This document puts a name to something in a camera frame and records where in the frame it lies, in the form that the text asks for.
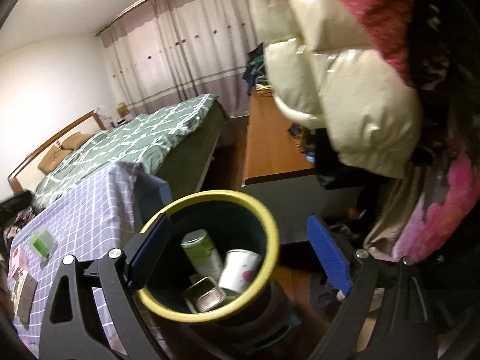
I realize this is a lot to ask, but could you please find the wooden desk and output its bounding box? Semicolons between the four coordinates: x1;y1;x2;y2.
242;90;314;186

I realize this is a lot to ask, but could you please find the cream puffer jacket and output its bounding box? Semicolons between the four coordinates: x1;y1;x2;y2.
250;0;421;178

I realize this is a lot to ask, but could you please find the left brown pillow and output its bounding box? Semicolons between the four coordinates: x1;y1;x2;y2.
37;146;72;175

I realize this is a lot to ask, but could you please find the brown pillow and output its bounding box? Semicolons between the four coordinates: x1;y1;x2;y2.
61;133;93;150
37;146;72;175

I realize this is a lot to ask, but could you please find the tissue box on far nightstand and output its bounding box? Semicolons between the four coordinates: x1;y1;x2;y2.
116;102;129;119

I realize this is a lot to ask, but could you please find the pink strawberry milk carton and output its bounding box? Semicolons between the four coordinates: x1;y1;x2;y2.
9;246;29;280

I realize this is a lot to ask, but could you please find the right brown pillow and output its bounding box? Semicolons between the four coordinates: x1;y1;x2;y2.
61;133;93;150

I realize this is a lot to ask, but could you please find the blue checkered tablecloth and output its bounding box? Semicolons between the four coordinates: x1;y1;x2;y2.
6;161;173;357

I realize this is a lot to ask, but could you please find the silver foil tray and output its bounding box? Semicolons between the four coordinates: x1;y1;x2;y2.
184;276;226;314

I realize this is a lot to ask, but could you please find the yellow rimmed trash bin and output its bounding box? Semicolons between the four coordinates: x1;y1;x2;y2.
134;188;281;324

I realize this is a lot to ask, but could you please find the dark clothes pile on cabinet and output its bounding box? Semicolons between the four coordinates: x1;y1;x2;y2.
1;190;36;250

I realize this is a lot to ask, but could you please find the white paper cup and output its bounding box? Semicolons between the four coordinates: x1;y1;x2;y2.
218;250;263;293

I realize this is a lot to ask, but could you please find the wooden bed headboard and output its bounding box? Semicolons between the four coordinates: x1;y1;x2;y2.
7;111;106;195

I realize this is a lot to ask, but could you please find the green plaid duvet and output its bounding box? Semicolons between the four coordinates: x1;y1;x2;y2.
32;94;225;211

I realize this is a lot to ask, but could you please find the red knit garment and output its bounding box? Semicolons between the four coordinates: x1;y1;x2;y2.
341;0;413;87

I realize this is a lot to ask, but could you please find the clear bottle green cap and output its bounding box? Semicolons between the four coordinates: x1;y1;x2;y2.
30;228;57;259

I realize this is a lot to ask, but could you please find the green label bottle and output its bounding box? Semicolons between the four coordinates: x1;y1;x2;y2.
181;229;224;281

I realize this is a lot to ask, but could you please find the pink floral fabric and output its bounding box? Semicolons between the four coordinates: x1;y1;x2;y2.
363;154;479;262

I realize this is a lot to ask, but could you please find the clothes pile on desk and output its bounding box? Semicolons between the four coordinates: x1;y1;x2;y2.
241;43;269;96

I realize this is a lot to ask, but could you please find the pink striped curtain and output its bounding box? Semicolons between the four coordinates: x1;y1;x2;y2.
99;0;259;117

